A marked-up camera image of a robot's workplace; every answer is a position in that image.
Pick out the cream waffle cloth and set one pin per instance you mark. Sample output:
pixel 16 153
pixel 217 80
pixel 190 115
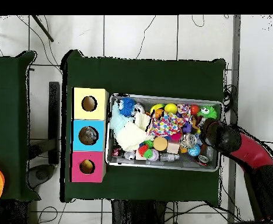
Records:
pixel 129 137

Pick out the grey round stand base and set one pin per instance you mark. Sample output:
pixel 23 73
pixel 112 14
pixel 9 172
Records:
pixel 42 175

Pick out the tan plush teddy bear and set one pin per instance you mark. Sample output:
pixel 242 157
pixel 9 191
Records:
pixel 194 121

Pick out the black tripod leg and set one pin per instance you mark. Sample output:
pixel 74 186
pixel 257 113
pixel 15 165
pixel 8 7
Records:
pixel 43 29

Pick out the colourful spotted cloth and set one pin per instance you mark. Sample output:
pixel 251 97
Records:
pixel 184 110
pixel 166 124

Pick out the orange round sponge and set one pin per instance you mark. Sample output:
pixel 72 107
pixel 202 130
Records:
pixel 160 144

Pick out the mint waffle cloth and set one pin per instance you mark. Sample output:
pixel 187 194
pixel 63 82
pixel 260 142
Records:
pixel 116 121

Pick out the smooth yellow plastic ball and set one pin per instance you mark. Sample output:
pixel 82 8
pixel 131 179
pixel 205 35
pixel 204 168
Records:
pixel 171 108

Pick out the blue fuzzy toy with eyes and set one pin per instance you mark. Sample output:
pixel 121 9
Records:
pixel 127 106

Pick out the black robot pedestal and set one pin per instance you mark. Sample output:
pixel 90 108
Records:
pixel 136 214

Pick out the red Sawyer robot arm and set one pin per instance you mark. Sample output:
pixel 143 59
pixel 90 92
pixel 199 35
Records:
pixel 250 151

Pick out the green fuzzy toy with eyes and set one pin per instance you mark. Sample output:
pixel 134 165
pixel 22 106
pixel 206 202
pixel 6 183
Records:
pixel 207 112

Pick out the wooden box with three holes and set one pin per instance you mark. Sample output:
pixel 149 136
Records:
pixel 99 112

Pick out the pale wooden block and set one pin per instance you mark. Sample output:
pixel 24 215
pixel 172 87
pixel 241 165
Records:
pixel 173 147

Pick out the black upright panel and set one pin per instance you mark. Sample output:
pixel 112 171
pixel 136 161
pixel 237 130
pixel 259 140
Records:
pixel 54 116

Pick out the dark green table cloth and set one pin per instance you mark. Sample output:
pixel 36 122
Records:
pixel 10 93
pixel 138 74

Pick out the dented silver can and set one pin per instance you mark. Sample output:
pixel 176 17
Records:
pixel 189 140

